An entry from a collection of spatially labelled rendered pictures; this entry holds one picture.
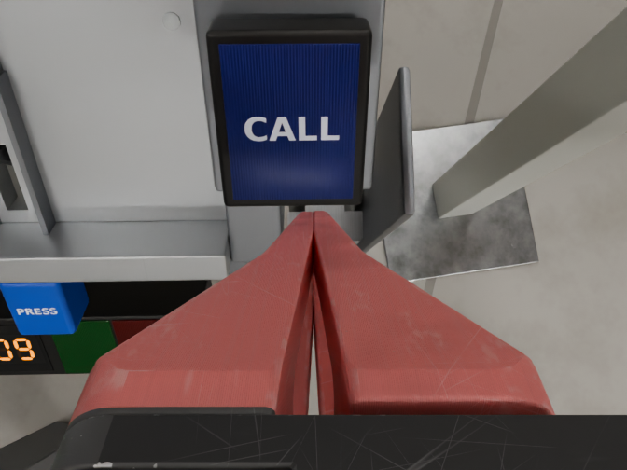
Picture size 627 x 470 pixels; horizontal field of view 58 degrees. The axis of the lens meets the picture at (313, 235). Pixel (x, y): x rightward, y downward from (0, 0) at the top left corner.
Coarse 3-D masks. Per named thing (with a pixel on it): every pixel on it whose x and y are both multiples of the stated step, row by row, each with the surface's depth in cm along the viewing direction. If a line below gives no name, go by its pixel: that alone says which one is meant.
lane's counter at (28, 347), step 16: (0, 336) 27; (16, 336) 27; (32, 336) 27; (0, 352) 27; (16, 352) 27; (32, 352) 27; (0, 368) 28; (16, 368) 28; (32, 368) 28; (48, 368) 28
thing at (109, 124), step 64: (0, 0) 17; (64, 0) 17; (128, 0) 17; (0, 64) 18; (64, 64) 18; (128, 64) 18; (192, 64) 18; (0, 128) 19; (64, 128) 20; (128, 128) 20; (192, 128) 20; (0, 192) 21; (64, 192) 21; (128, 192) 21; (192, 192) 21
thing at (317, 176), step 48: (240, 48) 14; (288, 48) 14; (336, 48) 14; (240, 96) 14; (288, 96) 14; (336, 96) 14; (240, 144) 15; (288, 144) 15; (336, 144) 15; (240, 192) 16; (288, 192) 16; (336, 192) 16
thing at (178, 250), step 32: (0, 224) 22; (32, 224) 22; (64, 224) 22; (96, 224) 22; (128, 224) 22; (160, 224) 22; (192, 224) 22; (224, 224) 22; (0, 256) 20; (32, 256) 20; (64, 256) 20; (96, 256) 20; (128, 256) 20; (160, 256) 20; (192, 256) 20; (224, 256) 20
